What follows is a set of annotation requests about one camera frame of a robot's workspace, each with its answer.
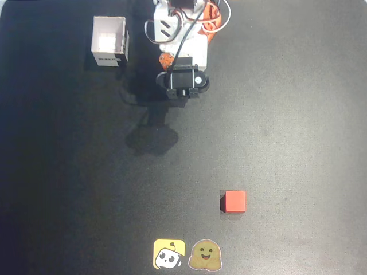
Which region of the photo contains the red cube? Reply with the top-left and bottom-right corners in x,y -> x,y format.
220,190 -> 247,214

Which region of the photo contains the white and black cardboard box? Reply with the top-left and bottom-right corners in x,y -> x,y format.
91,15 -> 130,69

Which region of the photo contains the black table mat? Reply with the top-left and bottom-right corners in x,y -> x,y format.
0,0 -> 367,275

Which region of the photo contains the yellow robot sticker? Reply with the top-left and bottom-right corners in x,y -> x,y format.
153,239 -> 186,270

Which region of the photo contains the hugging face emoji sticker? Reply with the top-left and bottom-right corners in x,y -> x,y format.
188,239 -> 223,272

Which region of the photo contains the black camera cable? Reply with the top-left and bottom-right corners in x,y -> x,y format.
170,5 -> 212,72

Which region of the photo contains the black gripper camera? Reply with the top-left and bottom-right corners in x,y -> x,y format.
156,56 -> 212,100

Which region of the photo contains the thin white cable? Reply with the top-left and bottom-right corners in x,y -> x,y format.
200,0 -> 232,31
144,19 -> 161,45

